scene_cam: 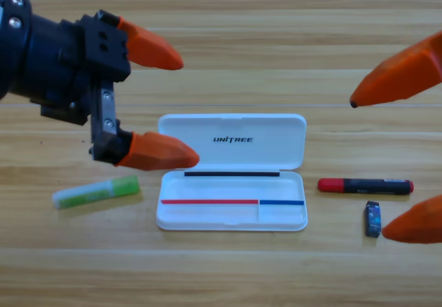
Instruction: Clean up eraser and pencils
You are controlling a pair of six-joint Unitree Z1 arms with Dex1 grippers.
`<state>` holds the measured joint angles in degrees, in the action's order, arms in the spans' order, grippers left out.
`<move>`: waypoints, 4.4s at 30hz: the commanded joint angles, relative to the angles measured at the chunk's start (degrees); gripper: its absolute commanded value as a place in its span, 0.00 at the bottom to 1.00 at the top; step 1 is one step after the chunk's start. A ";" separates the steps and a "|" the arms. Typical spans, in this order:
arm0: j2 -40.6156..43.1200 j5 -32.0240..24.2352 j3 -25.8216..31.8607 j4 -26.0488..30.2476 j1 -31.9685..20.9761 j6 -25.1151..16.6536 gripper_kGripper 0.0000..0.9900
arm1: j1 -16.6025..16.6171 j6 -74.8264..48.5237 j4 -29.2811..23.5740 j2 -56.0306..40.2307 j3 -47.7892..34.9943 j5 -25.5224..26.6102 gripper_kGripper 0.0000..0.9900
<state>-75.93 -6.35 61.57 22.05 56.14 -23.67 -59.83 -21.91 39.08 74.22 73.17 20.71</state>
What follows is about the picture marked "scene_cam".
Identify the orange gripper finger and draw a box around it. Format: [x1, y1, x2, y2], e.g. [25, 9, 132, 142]
[115, 130, 200, 172]
[349, 30, 442, 108]
[381, 195, 442, 245]
[116, 16, 184, 71]

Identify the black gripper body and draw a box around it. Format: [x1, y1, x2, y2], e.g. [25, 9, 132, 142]
[20, 9, 134, 166]

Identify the small black eraser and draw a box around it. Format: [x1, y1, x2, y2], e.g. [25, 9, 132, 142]
[364, 200, 383, 238]

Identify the red black whiteboard marker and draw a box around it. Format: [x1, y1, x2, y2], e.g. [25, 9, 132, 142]
[317, 177, 414, 195]

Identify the green and white highlighter pen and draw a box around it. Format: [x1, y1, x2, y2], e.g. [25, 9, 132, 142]
[52, 175, 142, 210]

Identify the white Unitree pencil case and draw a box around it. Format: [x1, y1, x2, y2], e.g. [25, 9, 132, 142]
[155, 113, 309, 232]

